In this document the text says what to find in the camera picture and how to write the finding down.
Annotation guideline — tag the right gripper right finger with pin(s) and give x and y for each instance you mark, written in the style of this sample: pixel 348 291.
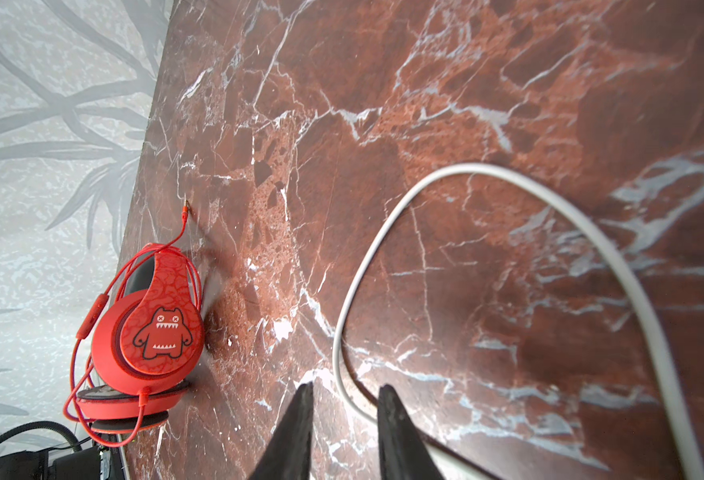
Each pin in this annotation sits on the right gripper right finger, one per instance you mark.
pixel 402 452

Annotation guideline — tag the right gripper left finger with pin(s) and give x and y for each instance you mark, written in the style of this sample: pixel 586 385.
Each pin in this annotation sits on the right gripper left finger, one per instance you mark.
pixel 289 453

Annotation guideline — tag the red black headphones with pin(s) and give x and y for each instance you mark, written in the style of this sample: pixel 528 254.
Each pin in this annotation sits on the red black headphones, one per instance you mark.
pixel 147 335

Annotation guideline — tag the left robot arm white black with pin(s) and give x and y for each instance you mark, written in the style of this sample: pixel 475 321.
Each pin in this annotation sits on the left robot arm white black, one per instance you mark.
pixel 50 450

